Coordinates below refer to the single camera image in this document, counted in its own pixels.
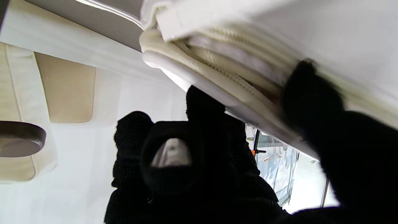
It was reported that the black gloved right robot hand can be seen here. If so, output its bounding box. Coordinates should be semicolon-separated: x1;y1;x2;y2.
104;59;398;224

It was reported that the white zippered cosmetic bag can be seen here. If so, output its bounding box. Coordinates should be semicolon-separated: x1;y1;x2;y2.
139;0;398;161

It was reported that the dark wooden jewelry stand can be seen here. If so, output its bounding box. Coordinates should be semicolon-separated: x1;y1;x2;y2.
0;121;47;158

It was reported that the beige sofa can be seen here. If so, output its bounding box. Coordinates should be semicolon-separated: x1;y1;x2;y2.
0;42;97;184

